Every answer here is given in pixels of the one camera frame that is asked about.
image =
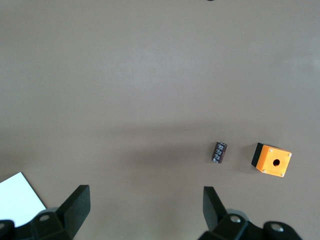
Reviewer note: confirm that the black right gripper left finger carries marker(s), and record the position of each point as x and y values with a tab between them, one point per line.
72	212

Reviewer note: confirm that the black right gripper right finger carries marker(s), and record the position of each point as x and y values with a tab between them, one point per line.
215	215

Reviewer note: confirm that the white drawer cabinet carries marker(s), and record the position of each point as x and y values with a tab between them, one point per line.
17	197

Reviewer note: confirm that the small black connector block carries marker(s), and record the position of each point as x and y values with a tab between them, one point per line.
220	152

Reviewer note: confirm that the orange box with black base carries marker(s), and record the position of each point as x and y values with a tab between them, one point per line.
275	161

